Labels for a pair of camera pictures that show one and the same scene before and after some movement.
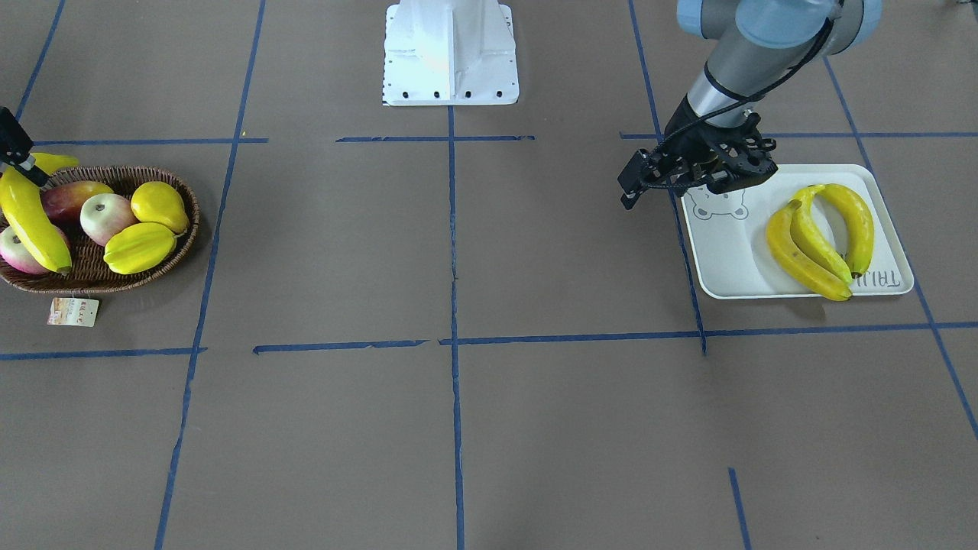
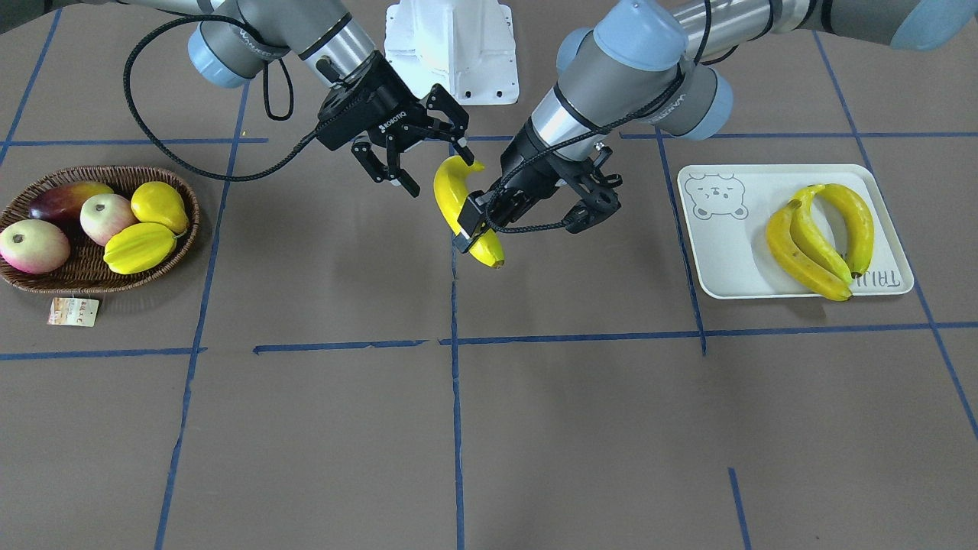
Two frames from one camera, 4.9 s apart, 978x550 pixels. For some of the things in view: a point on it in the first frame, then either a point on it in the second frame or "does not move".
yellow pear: (160, 202) does not move
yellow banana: (797, 263) does not move
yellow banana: (21, 192) → (451, 176)
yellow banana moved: (809, 240) does not move
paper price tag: (72, 312) does not move
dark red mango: (63, 203) does not move
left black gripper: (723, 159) → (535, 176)
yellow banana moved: (861, 231) does not move
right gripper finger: (15, 146) → (376, 101)
